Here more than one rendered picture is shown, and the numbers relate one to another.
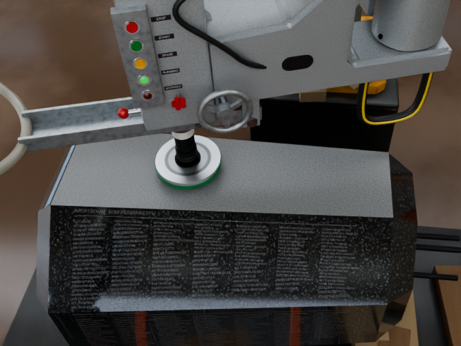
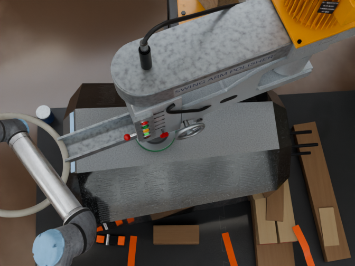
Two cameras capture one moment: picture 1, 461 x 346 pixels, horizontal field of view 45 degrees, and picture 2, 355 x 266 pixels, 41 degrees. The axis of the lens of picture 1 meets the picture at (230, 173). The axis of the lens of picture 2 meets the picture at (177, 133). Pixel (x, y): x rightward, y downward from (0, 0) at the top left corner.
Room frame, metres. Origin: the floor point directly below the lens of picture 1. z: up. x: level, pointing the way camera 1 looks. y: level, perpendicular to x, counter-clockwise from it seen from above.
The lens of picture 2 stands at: (0.52, 0.24, 3.30)
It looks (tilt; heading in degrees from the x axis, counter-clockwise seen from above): 74 degrees down; 342
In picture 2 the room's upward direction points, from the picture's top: 2 degrees clockwise
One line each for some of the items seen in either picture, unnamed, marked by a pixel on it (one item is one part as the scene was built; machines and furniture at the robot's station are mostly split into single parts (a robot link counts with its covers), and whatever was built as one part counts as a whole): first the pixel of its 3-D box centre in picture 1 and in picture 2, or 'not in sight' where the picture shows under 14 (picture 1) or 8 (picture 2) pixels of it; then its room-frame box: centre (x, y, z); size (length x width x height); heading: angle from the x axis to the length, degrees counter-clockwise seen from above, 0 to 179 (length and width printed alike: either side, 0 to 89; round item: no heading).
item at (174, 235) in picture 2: not in sight; (176, 235); (0.73, 0.16, 0.07); 0.30 x 0.12 x 0.12; 74
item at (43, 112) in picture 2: not in sight; (45, 114); (1.80, 0.81, 0.08); 0.10 x 0.10 x 0.13
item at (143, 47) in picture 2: not in sight; (145, 54); (1.22, 0.13, 1.83); 0.04 x 0.04 x 0.17
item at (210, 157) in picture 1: (188, 159); (155, 130); (1.22, 0.13, 0.92); 0.21 x 0.21 x 0.01
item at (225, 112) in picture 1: (223, 103); (186, 124); (1.11, 0.00, 1.24); 0.15 x 0.10 x 0.15; 95
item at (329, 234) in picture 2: not in sight; (328, 226); (0.50, -0.83, 0.09); 0.25 x 0.10 x 0.01; 168
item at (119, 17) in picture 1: (140, 59); (144, 126); (1.10, 0.19, 1.42); 0.08 x 0.03 x 0.28; 95
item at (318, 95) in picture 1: (311, 79); not in sight; (1.69, -0.35, 0.81); 0.20 x 0.10 x 0.05; 175
